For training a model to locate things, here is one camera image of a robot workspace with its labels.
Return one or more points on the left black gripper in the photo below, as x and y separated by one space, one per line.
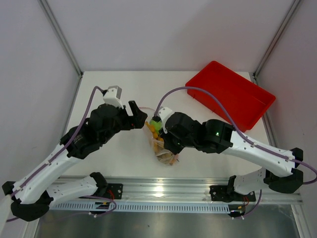
137 119

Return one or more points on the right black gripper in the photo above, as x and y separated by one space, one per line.
168 144

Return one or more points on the yellow ginger toy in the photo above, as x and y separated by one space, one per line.
155 132

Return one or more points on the clear pink zip top bag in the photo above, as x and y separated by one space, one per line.
150 113

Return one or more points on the green vegetable toy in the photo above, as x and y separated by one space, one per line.
155 126

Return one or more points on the brown longan bunch toy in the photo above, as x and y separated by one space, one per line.
163 155

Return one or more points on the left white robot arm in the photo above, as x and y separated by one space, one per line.
34 195

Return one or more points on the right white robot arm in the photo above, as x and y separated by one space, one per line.
278 171

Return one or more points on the red plastic tray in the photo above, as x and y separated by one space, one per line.
245 102

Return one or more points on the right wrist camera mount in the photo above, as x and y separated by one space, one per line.
163 115

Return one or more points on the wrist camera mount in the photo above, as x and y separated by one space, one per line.
112 96
163 115

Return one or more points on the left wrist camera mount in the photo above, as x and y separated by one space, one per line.
112 96

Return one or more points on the aluminium frame rail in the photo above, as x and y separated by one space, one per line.
179 190

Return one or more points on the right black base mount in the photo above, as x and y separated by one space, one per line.
227 193

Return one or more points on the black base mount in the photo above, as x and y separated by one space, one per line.
227 193
109 189

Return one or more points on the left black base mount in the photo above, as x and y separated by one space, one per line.
109 189

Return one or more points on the white slotted cable duct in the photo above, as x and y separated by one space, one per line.
122 206

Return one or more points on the left corner aluminium post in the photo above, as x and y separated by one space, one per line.
44 4

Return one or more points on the corner aluminium post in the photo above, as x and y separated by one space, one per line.
286 20
44 4

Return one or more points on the right corner aluminium post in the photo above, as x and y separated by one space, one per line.
286 20

